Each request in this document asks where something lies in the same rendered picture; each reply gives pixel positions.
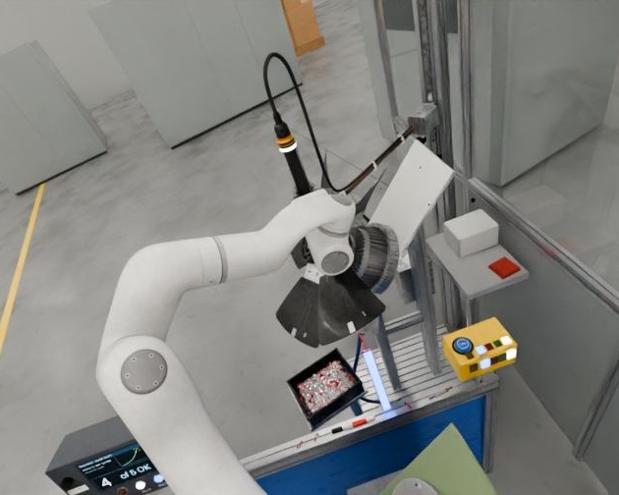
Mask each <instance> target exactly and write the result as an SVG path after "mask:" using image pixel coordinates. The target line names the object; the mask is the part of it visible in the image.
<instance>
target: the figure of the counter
mask: <svg viewBox="0 0 619 495"><path fill-rule="evenodd" d="M91 481H92V482H93V483H94V484H95V485H96V486H97V487H98V489H99V490H100V491H101V492H102V491H104V490H107V489H110V488H112V487H115V486H118V485H120V484H119V483H118V482H117V481H116V480H115V479H114V478H113V477H112V475H111V474H110V473H106V474H104V475H101V476H99V477H97V478H94V479H91Z"/></svg>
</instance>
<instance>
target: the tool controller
mask: <svg viewBox="0 0 619 495"><path fill-rule="evenodd" d="M106 473H110V474H111V475H112V477H113V478H114V479H115V480H116V481H117V482H118V483H119V484H120V485H118V486H115V487H112V488H110V489H107V490H104V491H102V492H101V491H100V490H99V489H98V487H97V486H96V485H95V484H94V483H93V482H92V481H91V479H94V478H97V477H99V476H101V475H104V474H106ZM158 473H160V472H159V471H158V470H157V468H156V467H155V465H154V464H153V463H152V461H151V460H150V458H149V457H148V455H147V454H146V453H145V451H144V450H143V448H142V447H141V445H140V444H139V442H138V441H137V440H136V438H135V437H134V435H133V434H132V433H131V431H130V430H129V428H128V427H127V426H126V424H125V423H124V421H123V420H122V419H121V417H119V415H116V416H113V417H110V418H108V419H105V420H103V421H100V422H98V423H96V424H93V425H90V426H88V427H85V428H82V429H80V430H77V431H74V432H72V433H69V434H67V435H65V437H64V438H63V440H62V442H61V444H60V445H59V447H58V449H57V451H56V453H55V454H54V456H53V458H52V460H51V462H50V463H49V465H48V467H47V469H46V471H45V474H46V475H47V476H48V477H49V478H50V479H51V480H52V481H53V482H54V483H55V484H57V485H58V486H59V487H60V488H61V489H62V490H63V491H64V492H65V493H66V494H67V495H101V494H108V495H119V494H118V493H117V490H118V488H120V487H126V488H128V490H129V492H128V493H127V494H126V495H146V494H148V493H151V492H154V491H156V490H159V489H162V488H164V487H167V486H169V485H168V484H167V482H166V481H165V480H163V481H160V482H156V481H154V479H153V477H154V476H155V475H156V474H158ZM139 480H143V481H145V482H146V487H145V488H142V489H138V488H136V482H137V481H139Z"/></svg>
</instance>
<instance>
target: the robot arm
mask: <svg viewBox="0 0 619 495"><path fill-rule="evenodd" d="M309 185H310V187H311V190H312V192H311V193H308V194H306V195H303V196H300V195H299V192H298V190H297V187H295V186H294V189H295V190H294V191H293V194H294V195H293V198H292V199H291V200H290V203H288V204H287V205H286V206H284V209H283V210H281V211H280V212H279V213H278V214H277V215H276V216H275V217H274V218H273V219H272V220H271V221H270V222H269V223H268V224H267V225H266V226H265V227H264V228H263V229H262V230H260V231H257V232H249V233H241V234H232V235H222V236H214V237H205V238H197V239H188V240H180V241H173V242H166V243H159V244H154V245H151V246H148V247H144V248H142V249H140V250H139V251H137V252H136V253H135V254H134V255H133V256H132V257H131V258H130V259H129V261H128V262H127V264H126V266H125V267H124V269H123V272H122V274H121V276H120V279H119V282H118V285H117V288H116V292H115V295H114V299H113V302H112V305H111V308H110V311H109V315H108V318H107V322H106V325H105V329H104V332H103V336H102V340H101V344H100V349H99V354H98V358H97V364H96V370H95V375H96V380H97V383H98V386H99V387H100V389H101V391H102V392H103V394H104V395H105V397H106V398H107V400H108V401H109V402H110V404H111V405H112V407H113V408H114V410H115V411H116V412H117V414H118V415H119V417H121V419H122V420H123V421H124V423H125V424H126V426H127V427H128V428H129V430H130V431H131V433H132V434H133V435H134V437H135V438H136V440H137V441H138V442H139V444H140V445H141V447H142V448H143V450H144V451H145V453H146V454H147V455H148V457H149V458H150V460H151V461H152V463H153V464H154V465H155V467H156V468H157V470H158V471H159V472H160V474H161V475H162V477H163V478H164V480H165V481H166V482H167V484H168V485H169V487H170V488H171V489H172V491H173V492H174V494H175V495H267V494H266V493H265V492H264V490H263V489H262V488H261V487H260V486H259V485H258V484H257V482H256V481H255V480H254V479H253V477H252V476H251V475H250V474H249V473H248V471H247V470H246V469H245V467H244V466H243V465H242V463H241V462H240V461H239V459H238V458H237V457H236V455H235V454H234V452H233V451H232V450H231V448H230V447H229V445H228V444H227V442H226V441H225V439H224V438H223V436H222V435H221V433H220V432H219V430H218V429H217V427H216V426H215V424H214V423H213V421H212V419H211V418H210V416H209V414H208V412H207V411H206V409H205V407H204V405H203V403H202V401H201V399H200V396H199V394H198V392H197V388H196V386H195V384H194V381H193V380H192V378H191V376H190V374H189V373H188V372H187V370H186V368H185V367H184V365H183V364H182V362H181V361H180V360H179V358H178V357H177V355H176V354H175V353H174V352H173V351H172V349H171V348H170V347H169V346H168V345H167V344H165V343H164V342H165V339H166V336H167V333H168V330H169V327H170V325H171V322H172V319H173V317H174V314H175V311H176V309H177V306H178V304H179V301H180V299H181V296H182V294H183V293H184V292H186V291H189V290H194V289H199V288H203V287H208V286H213V285H219V284H224V283H228V282H233V281H238V280H242V279H247V278H252V277H256V276H261V275H265V274H269V273H272V272H274V271H276V270H278V269H279V268H280V267H281V266H282V265H283V264H284V262H285V261H286V259H287V257H288V256H289V254H290V253H291V251H292V250H293V248H294V247H295V246H296V245H297V243H298V242H299V241H300V240H301V239H302V238H303V237H306V239H307V242H308V245H309V249H310V252H311V255H312V258H313V261H314V263H315V266H316V268H317V270H318V271H319V272H320V273H322V274H324V275H329V276H332V275H338V274H340V273H343V272H344V271H346V270H347V269H348V268H349V267H350V266H351V264H352V262H353V260H354V254H353V251H352V249H351V247H350V245H349V241H348V238H349V232H350V229H351V226H352V223H353V220H354V217H355V213H356V206H355V204H354V202H353V201H352V200H351V199H349V198H348V197H346V196H344V195H340V194H333V189H323V188H318V187H317V186H316V185H315V183H312V182H311V180H309ZM392 495H441V494H440V493H439V492H438V491H437V490H436V489H435V488H434V487H433V486H432V485H431V484H429V483H428V482H426V481H424V480H422V479H419V478H408V479H404V480H403V481H401V482H400V483H399V484H398V485H397V486H396V488H395V489H394V491H393V494H392Z"/></svg>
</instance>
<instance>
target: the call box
mask: <svg viewBox="0 0 619 495"><path fill-rule="evenodd" d="M507 336H508V338H509V339H510V340H511V341H512V342H511V343H509V344H506V345H505V344H504V343H503V341H502V340H501V339H502V338H504V337H507ZM459 338H466V339H468V340H469V341H470V343H471V348H470V350H469V352H472V353H473V355H474V356H475V357H474V358H471V359H467V357H466V356H465V353H461V352H459V351H457V350H456V348H455V341H456V340H457V339H459ZM442 339H443V348H444V354H445V355H446V357H447V359H448V360H449V362H450V363H451V365H452V367H453V368H454V370H455V372H456V373H457V375H458V377H459V378H460V380H461V381H465V380H468V379H471V378H473V377H476V376H479V375H481V374H484V373H487V372H488V371H491V370H494V369H497V368H499V367H502V366H505V365H507V364H510V363H513V362H515V361H516V356H514V357H511V358H509V359H506V360H503V361H501V362H498V363H496V364H494V365H489V366H488V367H485V368H481V362H482V361H483V360H486V359H489V358H493V357H496V356H499V355H501V354H504V353H507V352H509V351H512V350H516V353H517V346H518V345H517V343H516V342H515V341H514V340H513V338H512V337H511V336H510V335H509V333H508V332H507V331H506V330H505V328H504V327H503V326H502V325H501V324H500V322H499V321H498V320H497V319H496V317H492V318H490V319H487V320H485V321H483V322H480V323H477V324H475V325H472V326H469V327H467V328H464V329H461V330H459V331H456V332H453V333H451V334H448V335H445V336H443V337H442ZM496 340H500V342H501V343H502V344H503V346H501V347H498V348H496V347H495V346H494V344H493V341H496ZM488 343H491V345H492V346H493V347H494V349H493V350H490V351H488V350H487V349H486V348H485V346H484V345H485V344H488ZM480 346H482V347H483V348H484V349H485V353H482V354H479V353H478V351H477V350H476V348H477V347H480ZM466 353H468V352H466ZM475 363H477V364H478V370H477V371H475V372H472V373H470V365H472V364H475Z"/></svg>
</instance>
